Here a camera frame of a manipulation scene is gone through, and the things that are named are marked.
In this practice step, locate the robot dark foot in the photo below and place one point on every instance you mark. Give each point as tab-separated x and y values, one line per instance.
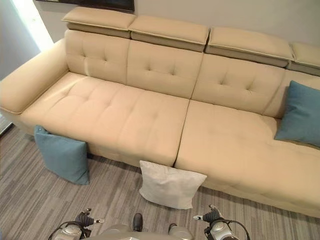
172	228
137	222

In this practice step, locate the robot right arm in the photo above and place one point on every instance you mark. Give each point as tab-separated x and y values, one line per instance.
221	231

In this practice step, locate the beige leather sofa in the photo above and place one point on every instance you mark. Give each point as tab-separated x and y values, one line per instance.
140	112

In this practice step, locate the robot dark right foot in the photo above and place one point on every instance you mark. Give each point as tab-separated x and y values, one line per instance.
172	228

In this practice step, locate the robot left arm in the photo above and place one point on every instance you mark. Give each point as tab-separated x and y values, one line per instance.
71	231

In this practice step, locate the teal square cushion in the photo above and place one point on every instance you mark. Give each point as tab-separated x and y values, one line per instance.
62	157
300	115

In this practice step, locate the white square cushion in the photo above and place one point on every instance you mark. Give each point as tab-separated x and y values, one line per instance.
168	185

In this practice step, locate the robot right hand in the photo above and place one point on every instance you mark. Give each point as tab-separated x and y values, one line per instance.
211	216

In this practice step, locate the robot silver body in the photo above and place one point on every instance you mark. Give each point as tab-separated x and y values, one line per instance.
140	233

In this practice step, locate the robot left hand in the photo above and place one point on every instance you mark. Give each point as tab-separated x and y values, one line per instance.
87	218

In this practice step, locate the robot dark left foot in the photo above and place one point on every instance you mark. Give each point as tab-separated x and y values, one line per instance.
137	222

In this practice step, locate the dark framed wall picture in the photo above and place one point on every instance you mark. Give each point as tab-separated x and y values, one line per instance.
85	3

